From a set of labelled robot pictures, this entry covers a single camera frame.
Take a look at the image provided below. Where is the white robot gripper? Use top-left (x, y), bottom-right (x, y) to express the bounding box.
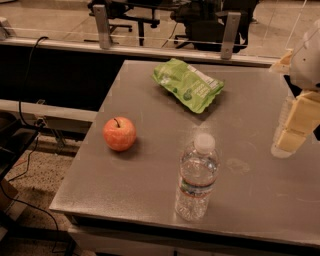
top-left (269, 20), bottom-right (320, 154)

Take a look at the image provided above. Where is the clear plastic water bottle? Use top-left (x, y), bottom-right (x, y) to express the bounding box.
top-left (175, 133), bottom-right (219, 221)

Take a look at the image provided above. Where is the green rice chip bag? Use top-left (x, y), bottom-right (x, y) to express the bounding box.
top-left (152, 58), bottom-right (224, 114)

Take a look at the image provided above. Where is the dark office chair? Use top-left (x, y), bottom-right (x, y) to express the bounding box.
top-left (169, 0), bottom-right (259, 54)

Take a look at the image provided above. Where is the red apple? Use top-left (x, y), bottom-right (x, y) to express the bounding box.
top-left (103, 117), bottom-right (136, 152)

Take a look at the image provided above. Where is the black bin at left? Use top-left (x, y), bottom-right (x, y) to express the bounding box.
top-left (0, 111), bottom-right (38, 181)

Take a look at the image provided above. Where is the right metal railing post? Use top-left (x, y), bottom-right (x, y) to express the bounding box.
top-left (221, 12), bottom-right (241, 60)

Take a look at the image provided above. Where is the metal railing post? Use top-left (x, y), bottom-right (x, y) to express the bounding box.
top-left (93, 5), bottom-right (112, 49)
top-left (221, 12), bottom-right (241, 60)

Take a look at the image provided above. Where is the left metal railing post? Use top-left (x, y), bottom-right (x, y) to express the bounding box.
top-left (93, 5), bottom-right (112, 49)

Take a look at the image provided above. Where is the black power cable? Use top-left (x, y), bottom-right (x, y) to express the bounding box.
top-left (0, 35), bottom-right (68, 254)

